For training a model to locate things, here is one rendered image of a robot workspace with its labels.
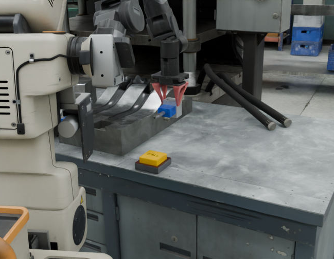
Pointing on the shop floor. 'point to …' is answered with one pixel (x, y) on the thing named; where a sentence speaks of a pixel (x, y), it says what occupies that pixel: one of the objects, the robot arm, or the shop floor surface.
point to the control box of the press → (251, 30)
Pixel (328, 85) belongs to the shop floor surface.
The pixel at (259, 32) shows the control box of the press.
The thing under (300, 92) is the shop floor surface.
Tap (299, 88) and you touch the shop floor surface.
